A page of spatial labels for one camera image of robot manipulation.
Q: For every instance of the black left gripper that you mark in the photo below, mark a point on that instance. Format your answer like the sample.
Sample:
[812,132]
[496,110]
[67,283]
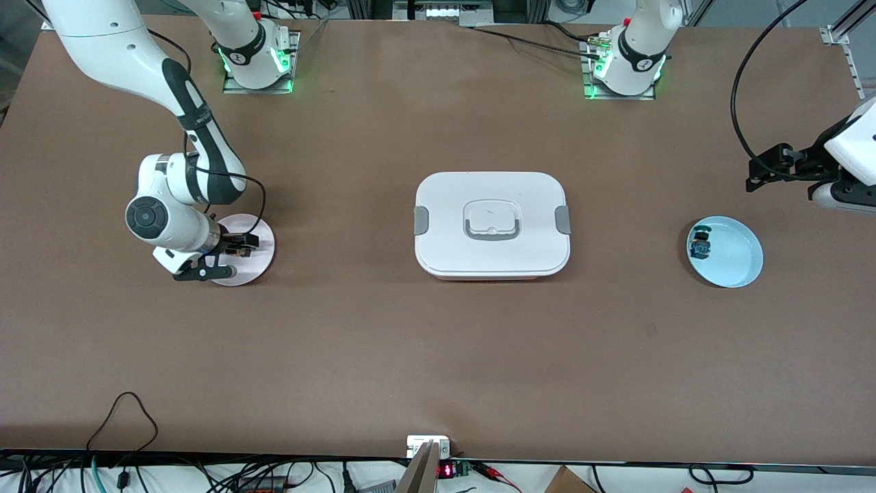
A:
[806,164]

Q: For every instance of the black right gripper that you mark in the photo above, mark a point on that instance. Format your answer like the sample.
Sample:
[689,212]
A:
[230,243]

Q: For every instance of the orange push-button switch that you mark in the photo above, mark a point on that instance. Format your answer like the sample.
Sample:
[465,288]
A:
[241,250]

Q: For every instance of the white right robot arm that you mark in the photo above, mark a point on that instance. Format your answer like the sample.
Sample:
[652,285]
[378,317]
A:
[102,41]

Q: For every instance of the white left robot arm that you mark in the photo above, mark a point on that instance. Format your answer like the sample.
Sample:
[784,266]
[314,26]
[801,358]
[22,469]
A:
[636,55]

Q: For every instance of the white lunch box grey clips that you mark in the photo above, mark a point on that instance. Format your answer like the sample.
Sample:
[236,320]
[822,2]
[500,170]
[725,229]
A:
[452,205]

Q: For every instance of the white round plate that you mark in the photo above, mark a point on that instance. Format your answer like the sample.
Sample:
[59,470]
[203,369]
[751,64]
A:
[256,268]

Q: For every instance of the light blue round plate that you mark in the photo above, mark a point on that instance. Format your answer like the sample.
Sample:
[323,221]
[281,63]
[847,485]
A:
[736,257]

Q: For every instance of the red digit display board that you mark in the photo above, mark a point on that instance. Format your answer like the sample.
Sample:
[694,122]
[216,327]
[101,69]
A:
[446,471]

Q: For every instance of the brown cardboard piece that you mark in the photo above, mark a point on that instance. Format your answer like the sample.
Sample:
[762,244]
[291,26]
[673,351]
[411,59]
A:
[568,483]

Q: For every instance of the aluminium corner bracket rail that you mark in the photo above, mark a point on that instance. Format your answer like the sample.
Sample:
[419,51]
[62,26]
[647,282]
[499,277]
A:
[835,35]

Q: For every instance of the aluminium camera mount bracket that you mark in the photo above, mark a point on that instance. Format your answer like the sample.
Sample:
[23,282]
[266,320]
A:
[421,476]

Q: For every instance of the grey metal frame rail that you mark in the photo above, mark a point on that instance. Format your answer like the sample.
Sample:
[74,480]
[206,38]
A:
[445,10]

